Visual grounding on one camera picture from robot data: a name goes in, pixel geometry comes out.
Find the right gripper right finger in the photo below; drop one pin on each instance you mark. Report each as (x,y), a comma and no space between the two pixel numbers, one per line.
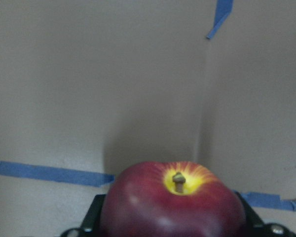
(256,227)

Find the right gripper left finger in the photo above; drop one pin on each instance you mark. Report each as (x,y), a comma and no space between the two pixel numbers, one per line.
(90,225)

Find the dark red apple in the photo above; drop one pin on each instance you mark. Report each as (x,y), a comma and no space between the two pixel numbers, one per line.
(171,199)

